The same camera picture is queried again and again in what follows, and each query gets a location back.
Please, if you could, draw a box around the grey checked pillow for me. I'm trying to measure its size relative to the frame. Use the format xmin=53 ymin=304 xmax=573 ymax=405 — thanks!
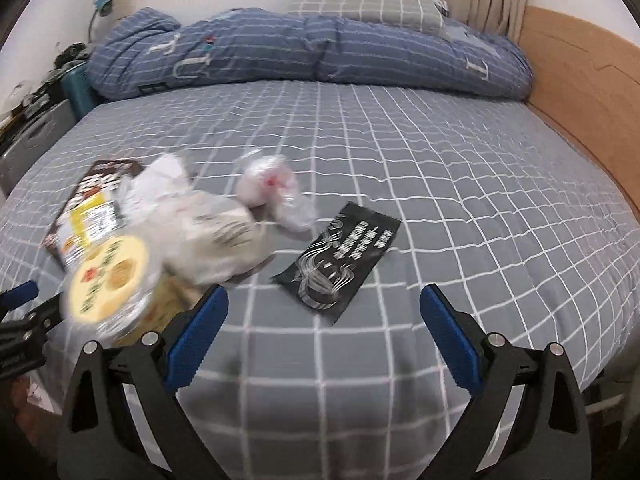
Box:
xmin=286 ymin=0 xmax=451 ymax=36

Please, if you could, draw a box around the white plastic bag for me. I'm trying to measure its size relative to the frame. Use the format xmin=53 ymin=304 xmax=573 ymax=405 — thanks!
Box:
xmin=117 ymin=154 xmax=193 ymax=216

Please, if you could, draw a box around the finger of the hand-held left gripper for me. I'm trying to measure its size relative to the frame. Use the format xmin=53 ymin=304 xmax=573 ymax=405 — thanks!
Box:
xmin=0 ymin=281 xmax=41 ymax=311
xmin=0 ymin=296 xmax=65 ymax=378

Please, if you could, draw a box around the dark box with yellow label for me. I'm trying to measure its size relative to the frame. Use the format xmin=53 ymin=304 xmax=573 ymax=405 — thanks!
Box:
xmin=42 ymin=160 xmax=146 ymax=268

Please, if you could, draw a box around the wooden headboard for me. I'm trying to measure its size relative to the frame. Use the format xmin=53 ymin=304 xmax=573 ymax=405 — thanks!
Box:
xmin=517 ymin=6 xmax=640 ymax=211

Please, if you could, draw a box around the clear printed plastic bag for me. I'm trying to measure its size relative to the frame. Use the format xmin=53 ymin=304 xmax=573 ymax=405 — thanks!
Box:
xmin=145 ymin=195 xmax=276 ymax=286

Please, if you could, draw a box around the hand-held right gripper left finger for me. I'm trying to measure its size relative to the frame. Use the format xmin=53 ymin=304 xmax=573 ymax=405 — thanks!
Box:
xmin=56 ymin=284 xmax=231 ymax=480

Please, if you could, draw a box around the instant noodle cup yellow lid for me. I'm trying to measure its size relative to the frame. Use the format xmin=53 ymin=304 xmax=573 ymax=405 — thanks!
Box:
xmin=65 ymin=234 xmax=201 ymax=348

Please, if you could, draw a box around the black printed packet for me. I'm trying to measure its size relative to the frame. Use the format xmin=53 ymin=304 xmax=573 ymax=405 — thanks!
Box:
xmin=270 ymin=201 xmax=402 ymax=326

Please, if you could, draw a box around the teal suitcase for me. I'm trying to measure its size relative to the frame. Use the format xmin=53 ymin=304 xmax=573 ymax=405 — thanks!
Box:
xmin=62 ymin=62 xmax=101 ymax=121

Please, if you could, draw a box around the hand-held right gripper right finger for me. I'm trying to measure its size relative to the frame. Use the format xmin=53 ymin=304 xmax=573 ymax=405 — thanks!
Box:
xmin=419 ymin=284 xmax=593 ymax=480

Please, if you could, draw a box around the blue striped quilt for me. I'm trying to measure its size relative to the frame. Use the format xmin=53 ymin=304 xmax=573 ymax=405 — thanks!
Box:
xmin=89 ymin=7 xmax=535 ymax=106

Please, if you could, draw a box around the grey suitcase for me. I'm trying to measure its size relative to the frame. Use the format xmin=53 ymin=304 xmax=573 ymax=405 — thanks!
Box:
xmin=0 ymin=100 xmax=76 ymax=196

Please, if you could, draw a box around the clear bag with red print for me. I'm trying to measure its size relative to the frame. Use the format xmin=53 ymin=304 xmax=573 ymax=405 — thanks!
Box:
xmin=235 ymin=149 xmax=317 ymax=233

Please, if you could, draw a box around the dark cloth pile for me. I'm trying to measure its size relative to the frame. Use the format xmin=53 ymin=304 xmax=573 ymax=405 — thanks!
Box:
xmin=50 ymin=42 xmax=93 ymax=76

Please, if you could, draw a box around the teal desk lamp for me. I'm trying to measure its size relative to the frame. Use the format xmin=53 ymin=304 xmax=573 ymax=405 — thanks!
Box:
xmin=87 ymin=0 xmax=115 ymax=43

